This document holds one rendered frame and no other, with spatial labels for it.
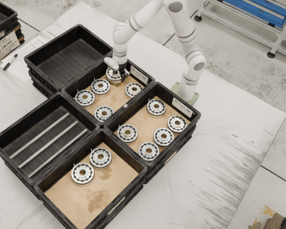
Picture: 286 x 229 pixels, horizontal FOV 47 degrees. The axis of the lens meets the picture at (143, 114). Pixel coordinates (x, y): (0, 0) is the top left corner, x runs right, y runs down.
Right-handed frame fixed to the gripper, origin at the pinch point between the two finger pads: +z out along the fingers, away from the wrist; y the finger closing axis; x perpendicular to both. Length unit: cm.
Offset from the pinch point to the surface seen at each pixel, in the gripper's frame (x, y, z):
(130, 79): -5.3, -3.2, 4.2
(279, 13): -178, -23, 43
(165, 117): 0.1, -33.7, 4.2
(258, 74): -149, -39, 87
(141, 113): 6.9, -22.8, 4.2
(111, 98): 11.1, -5.4, 4.2
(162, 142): 14.0, -42.7, 1.4
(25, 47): 15, 67, 17
